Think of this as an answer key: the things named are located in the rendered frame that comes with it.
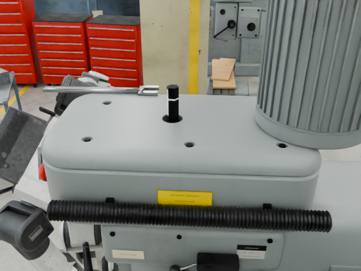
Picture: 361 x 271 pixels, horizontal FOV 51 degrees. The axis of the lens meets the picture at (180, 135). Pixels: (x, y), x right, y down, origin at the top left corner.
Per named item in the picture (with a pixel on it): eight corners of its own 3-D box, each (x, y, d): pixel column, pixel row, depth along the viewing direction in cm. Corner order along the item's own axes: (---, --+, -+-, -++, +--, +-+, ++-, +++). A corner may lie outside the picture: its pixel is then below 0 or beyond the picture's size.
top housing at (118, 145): (43, 228, 67) (25, 151, 59) (84, 150, 90) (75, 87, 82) (312, 240, 65) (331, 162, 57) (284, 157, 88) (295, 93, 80)
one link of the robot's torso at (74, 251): (76, 258, 203) (60, 210, 168) (114, 254, 206) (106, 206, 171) (74, 287, 193) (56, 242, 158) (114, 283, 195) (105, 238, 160)
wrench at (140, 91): (41, 94, 79) (40, 90, 79) (47, 87, 83) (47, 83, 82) (157, 95, 78) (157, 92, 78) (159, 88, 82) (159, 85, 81)
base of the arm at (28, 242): (8, 244, 121) (-19, 232, 113) (30, 208, 126) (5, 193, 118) (40, 258, 113) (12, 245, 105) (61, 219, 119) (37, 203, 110)
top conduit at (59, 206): (48, 225, 62) (44, 208, 60) (57, 208, 65) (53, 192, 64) (329, 237, 60) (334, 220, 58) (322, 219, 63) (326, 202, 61)
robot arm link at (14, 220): (12, 252, 120) (-14, 228, 112) (31, 229, 125) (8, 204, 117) (36, 263, 114) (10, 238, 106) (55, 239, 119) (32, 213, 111)
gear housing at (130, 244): (102, 267, 72) (97, 227, 67) (126, 189, 94) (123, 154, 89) (281, 276, 71) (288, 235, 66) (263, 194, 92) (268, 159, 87)
